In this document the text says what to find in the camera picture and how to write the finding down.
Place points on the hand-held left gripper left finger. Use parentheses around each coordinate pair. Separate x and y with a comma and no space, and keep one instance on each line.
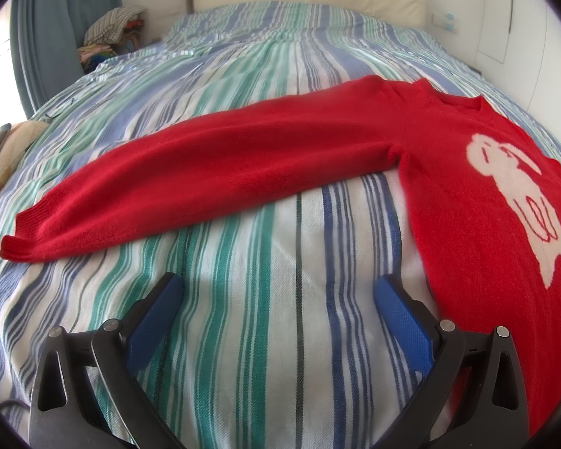
(154,322)

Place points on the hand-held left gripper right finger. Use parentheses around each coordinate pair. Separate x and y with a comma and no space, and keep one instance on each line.
(402,325)

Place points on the red sweater with white figure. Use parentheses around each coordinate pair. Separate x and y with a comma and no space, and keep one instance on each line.
(262,159)

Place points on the pile of folded clothes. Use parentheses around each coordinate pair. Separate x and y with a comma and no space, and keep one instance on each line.
(114,25)

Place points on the striped bed cover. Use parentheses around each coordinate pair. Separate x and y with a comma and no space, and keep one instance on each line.
(262,318)

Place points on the blue curtain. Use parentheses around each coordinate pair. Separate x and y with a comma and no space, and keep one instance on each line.
(46,23)

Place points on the white wardrobe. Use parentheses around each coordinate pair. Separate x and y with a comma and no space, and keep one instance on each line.
(528,23)

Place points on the wall socket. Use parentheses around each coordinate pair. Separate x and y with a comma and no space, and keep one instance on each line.
(445,22)

